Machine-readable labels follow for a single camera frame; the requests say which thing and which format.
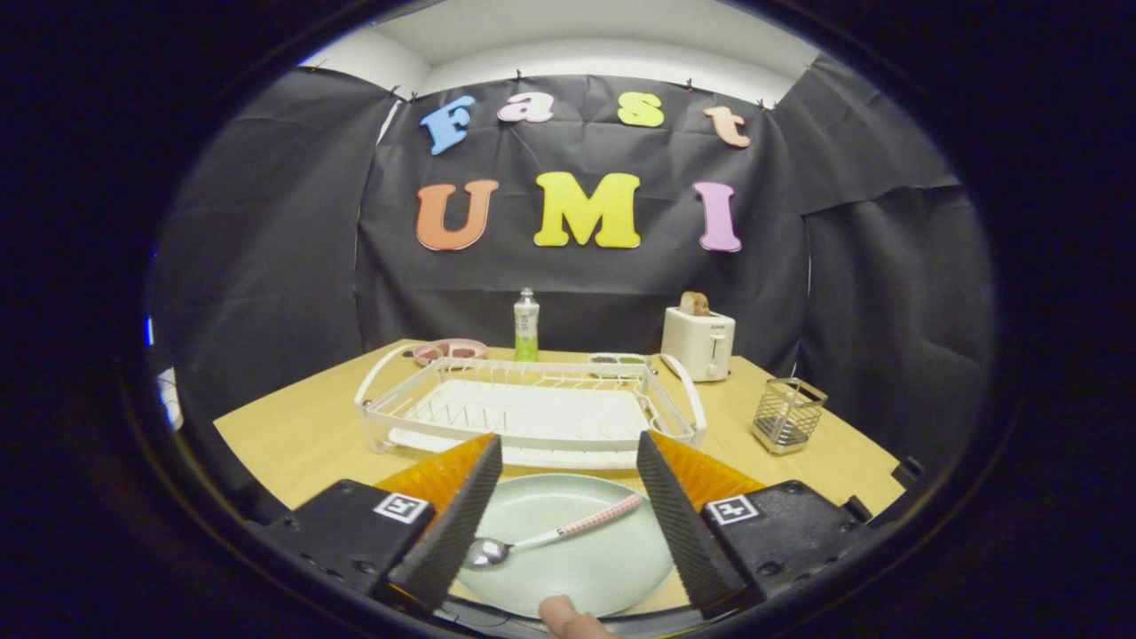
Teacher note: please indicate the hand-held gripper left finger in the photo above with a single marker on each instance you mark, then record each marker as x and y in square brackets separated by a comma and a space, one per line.
[453, 532]

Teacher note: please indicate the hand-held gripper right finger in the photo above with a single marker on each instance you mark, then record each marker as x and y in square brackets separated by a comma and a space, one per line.
[688, 532]

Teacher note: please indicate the light green plate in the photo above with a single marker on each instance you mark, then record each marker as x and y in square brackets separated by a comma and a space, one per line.
[586, 559]

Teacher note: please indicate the small white divided dish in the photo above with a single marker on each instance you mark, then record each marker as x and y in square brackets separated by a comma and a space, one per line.
[621, 358]

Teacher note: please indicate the pink plate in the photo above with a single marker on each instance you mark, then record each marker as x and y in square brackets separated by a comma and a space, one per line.
[479, 347]

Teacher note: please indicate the green dish soap bottle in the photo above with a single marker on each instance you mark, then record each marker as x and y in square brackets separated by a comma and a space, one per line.
[526, 324]

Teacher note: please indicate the black table clamp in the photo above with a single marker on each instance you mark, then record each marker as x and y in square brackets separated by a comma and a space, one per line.
[909, 470]
[857, 509]

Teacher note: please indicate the white toaster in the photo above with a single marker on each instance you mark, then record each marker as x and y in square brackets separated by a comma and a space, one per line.
[697, 346]

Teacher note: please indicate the brown toast slice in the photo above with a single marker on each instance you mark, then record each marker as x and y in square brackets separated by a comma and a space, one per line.
[694, 303]

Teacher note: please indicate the black backdrop cloth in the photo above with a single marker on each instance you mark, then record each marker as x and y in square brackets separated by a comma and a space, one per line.
[586, 284]

